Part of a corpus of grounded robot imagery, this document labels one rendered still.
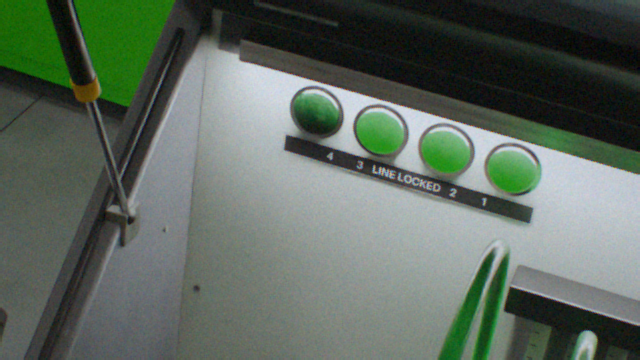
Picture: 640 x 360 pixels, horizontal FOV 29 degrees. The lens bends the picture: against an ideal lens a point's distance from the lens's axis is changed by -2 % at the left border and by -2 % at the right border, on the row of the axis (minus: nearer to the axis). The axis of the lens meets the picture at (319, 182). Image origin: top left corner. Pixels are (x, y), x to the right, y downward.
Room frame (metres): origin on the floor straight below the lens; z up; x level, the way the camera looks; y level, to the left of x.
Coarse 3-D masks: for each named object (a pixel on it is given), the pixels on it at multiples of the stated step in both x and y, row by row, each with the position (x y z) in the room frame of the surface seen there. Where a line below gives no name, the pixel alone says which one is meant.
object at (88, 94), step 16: (48, 0) 0.76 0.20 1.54; (64, 0) 0.76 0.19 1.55; (64, 16) 0.77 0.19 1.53; (64, 32) 0.77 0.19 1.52; (80, 32) 0.78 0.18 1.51; (64, 48) 0.78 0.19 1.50; (80, 48) 0.78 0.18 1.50; (80, 64) 0.79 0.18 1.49; (80, 80) 0.79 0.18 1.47; (96, 80) 0.80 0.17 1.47; (80, 96) 0.80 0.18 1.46; (96, 96) 0.80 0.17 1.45; (96, 112) 0.82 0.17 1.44; (96, 128) 0.82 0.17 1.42; (112, 160) 0.84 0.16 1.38; (112, 176) 0.85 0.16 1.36; (112, 208) 0.87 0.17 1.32; (128, 208) 0.87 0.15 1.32; (128, 224) 0.87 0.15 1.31; (128, 240) 0.87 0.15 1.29
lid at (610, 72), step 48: (288, 0) 0.97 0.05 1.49; (336, 0) 0.89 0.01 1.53; (384, 0) 0.83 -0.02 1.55; (432, 0) 0.83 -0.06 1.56; (480, 0) 0.80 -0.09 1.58; (528, 0) 0.75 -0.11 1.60; (576, 0) 0.71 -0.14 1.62; (624, 0) 0.67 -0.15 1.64; (480, 48) 0.90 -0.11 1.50; (528, 48) 0.83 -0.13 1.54; (576, 48) 0.80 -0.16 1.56; (624, 48) 0.79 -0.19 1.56; (624, 96) 0.92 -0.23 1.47
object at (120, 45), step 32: (0, 0) 3.50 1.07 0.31; (32, 0) 3.46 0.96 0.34; (96, 0) 3.39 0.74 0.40; (128, 0) 3.36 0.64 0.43; (160, 0) 3.33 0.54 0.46; (0, 32) 3.50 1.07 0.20; (32, 32) 3.46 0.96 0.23; (96, 32) 3.39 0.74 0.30; (128, 32) 3.36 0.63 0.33; (160, 32) 3.33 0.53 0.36; (0, 64) 3.50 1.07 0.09; (32, 64) 3.46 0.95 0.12; (64, 64) 3.42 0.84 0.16; (96, 64) 3.39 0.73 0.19; (128, 64) 3.36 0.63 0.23; (64, 96) 3.47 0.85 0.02; (128, 96) 3.36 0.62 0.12
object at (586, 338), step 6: (582, 336) 0.71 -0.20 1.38; (588, 336) 0.71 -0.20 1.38; (594, 336) 0.72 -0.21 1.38; (576, 342) 0.75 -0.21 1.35; (582, 342) 0.70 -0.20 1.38; (588, 342) 0.70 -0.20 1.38; (594, 342) 0.70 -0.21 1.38; (576, 348) 0.69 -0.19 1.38; (582, 348) 0.69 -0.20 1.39; (588, 348) 0.69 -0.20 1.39; (594, 348) 0.69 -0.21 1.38; (576, 354) 0.68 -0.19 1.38; (582, 354) 0.68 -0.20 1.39; (588, 354) 0.68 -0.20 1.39
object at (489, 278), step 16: (496, 240) 0.75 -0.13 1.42; (496, 256) 0.71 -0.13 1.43; (480, 272) 0.69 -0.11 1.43; (496, 272) 0.80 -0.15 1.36; (480, 288) 0.67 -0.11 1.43; (496, 288) 0.82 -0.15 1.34; (464, 304) 0.65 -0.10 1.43; (480, 304) 0.66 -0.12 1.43; (496, 304) 0.83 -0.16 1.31; (464, 320) 0.64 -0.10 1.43; (480, 320) 0.84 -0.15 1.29; (496, 320) 0.84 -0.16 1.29; (448, 336) 0.63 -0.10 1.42; (464, 336) 0.63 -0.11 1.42; (480, 336) 0.84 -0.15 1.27; (448, 352) 0.62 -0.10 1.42; (480, 352) 0.84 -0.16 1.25
